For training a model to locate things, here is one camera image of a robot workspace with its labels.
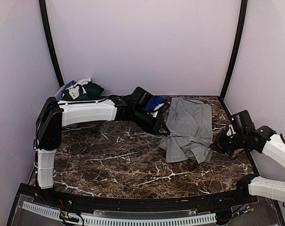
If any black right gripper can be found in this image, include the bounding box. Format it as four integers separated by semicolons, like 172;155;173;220
210;129;246;158

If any black frame post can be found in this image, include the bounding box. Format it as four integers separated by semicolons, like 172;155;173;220
39;0;64;87
219;0;248;102

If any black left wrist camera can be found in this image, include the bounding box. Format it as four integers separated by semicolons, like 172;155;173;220
129;86;170;118

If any right black frame post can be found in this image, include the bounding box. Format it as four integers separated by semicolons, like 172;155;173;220
219;0;248;102

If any left black frame post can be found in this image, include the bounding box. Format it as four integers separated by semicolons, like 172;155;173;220
39;0;64;87

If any blue patterned garment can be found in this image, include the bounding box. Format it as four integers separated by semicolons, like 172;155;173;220
63;80;76;91

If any white slotted cable duct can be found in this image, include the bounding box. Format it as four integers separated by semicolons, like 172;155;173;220
22;201;217;226

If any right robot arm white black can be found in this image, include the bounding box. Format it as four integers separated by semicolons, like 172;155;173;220
210;124;285;204

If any blue printed t-shirt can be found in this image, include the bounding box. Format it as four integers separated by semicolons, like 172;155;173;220
144;96;167;112

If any dark garment under pile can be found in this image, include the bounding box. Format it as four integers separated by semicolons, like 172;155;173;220
83;82;104;100

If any grey button shirt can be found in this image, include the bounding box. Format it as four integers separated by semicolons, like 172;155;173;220
159;97;213;164

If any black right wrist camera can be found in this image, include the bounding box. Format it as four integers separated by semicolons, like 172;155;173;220
226;110;255;137

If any dark green white garment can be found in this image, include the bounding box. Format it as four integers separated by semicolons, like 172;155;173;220
62;85;88;101

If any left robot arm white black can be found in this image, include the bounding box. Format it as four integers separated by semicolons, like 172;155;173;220
33;93;170;205

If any grey plastic laundry basket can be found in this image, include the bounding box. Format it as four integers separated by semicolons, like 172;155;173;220
54;86;64;101

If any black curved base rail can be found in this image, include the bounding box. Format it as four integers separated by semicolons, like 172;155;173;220
17;183;260;213

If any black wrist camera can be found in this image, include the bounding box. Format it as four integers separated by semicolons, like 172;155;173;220
226;110;255;137
129;86;170;118

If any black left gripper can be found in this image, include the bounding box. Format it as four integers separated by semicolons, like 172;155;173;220
132;106;170;135

